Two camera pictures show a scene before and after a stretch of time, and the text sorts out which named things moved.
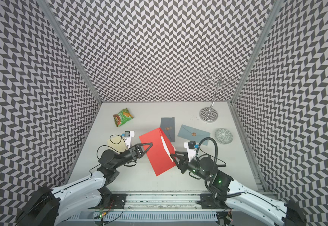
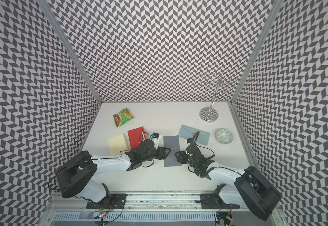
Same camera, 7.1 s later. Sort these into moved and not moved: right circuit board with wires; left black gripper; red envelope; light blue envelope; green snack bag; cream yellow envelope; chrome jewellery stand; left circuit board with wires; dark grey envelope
Moved: dark grey envelope; red envelope; left black gripper
Not moved: left circuit board with wires; light blue envelope; green snack bag; right circuit board with wires; chrome jewellery stand; cream yellow envelope
